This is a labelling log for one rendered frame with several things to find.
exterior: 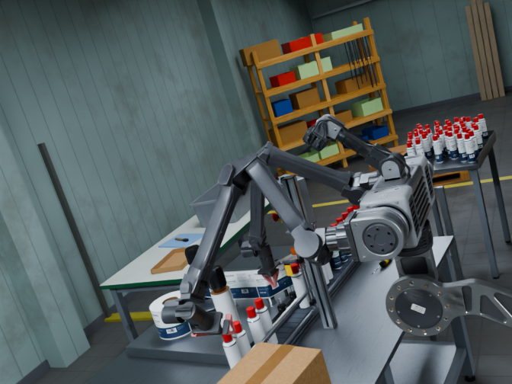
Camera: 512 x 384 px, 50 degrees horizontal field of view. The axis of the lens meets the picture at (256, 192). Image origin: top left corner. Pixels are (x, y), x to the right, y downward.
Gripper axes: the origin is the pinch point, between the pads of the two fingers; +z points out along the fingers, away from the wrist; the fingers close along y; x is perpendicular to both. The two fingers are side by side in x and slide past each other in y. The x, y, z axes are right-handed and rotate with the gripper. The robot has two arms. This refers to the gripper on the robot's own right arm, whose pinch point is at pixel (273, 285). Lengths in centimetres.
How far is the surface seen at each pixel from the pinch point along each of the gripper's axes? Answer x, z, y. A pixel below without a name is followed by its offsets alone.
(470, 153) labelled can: 46, 6, -201
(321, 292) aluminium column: 22.7, 2.6, 1.3
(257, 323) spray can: 8.6, 0.2, 29.8
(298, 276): 9.2, -1.2, -6.4
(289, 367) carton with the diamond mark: 45, -10, 67
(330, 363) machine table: 32.6, 19.4, 24.8
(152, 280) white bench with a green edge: -132, 26, -55
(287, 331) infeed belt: 8.9, 14.8, 12.2
